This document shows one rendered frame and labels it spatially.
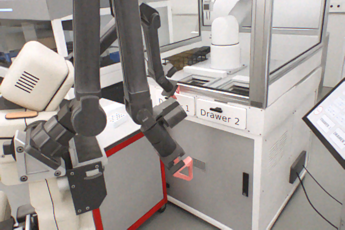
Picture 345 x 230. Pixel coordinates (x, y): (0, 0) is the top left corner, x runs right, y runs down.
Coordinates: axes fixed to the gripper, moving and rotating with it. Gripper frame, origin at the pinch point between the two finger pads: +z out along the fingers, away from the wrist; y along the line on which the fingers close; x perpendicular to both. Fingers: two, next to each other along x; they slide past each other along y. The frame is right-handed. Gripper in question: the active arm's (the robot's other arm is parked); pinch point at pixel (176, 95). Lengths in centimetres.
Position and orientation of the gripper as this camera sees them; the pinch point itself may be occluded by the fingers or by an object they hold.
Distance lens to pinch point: 166.0
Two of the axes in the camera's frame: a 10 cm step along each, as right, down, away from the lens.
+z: 5.0, 4.8, 7.2
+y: 4.6, -8.5, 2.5
